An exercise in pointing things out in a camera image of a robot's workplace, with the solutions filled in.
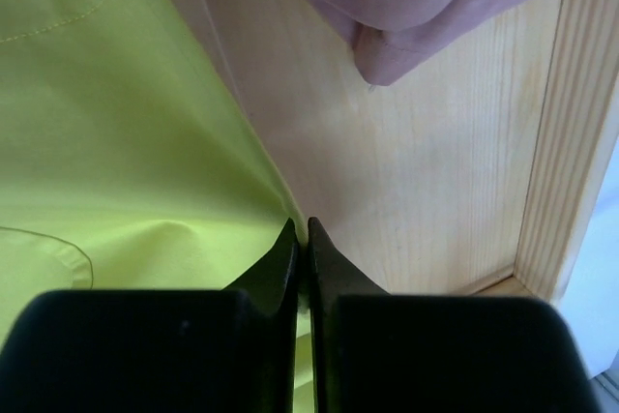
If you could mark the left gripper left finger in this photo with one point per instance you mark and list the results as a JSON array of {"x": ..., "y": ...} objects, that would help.
[{"x": 229, "y": 350}]

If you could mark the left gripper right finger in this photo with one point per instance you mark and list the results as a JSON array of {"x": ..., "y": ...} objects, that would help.
[{"x": 379, "y": 352}]

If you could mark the yellow-green trousers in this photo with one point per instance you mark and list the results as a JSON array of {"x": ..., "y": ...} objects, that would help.
[{"x": 126, "y": 164}]

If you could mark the wooden clothes rack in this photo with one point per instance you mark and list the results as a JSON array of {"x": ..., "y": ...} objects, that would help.
[{"x": 479, "y": 168}]

